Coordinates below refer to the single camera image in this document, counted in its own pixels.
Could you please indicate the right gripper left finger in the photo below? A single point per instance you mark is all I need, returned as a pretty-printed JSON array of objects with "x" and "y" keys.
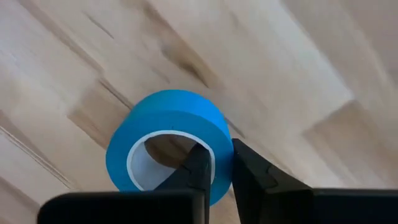
[{"x": 124, "y": 208}]

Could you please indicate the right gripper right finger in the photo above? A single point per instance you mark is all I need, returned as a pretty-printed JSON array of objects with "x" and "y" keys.
[{"x": 280, "y": 205}]

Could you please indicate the light blue tape roll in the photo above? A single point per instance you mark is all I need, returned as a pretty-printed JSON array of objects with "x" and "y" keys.
[{"x": 171, "y": 115}]

